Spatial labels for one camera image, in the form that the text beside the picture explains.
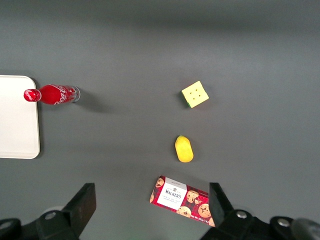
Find rubik's cube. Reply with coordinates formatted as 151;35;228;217
180;80;210;109

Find red soda can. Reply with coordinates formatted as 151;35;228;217
23;84;81;106

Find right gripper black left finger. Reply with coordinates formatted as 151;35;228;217
36;182;97;240

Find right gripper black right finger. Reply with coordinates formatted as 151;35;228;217
199;182;270;240

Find yellow lemon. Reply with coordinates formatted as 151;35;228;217
174;135;195;163

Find red Walkers cookie box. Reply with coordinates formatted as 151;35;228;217
149;175;216;228

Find beige plastic tray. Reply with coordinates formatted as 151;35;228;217
0;74;41;160

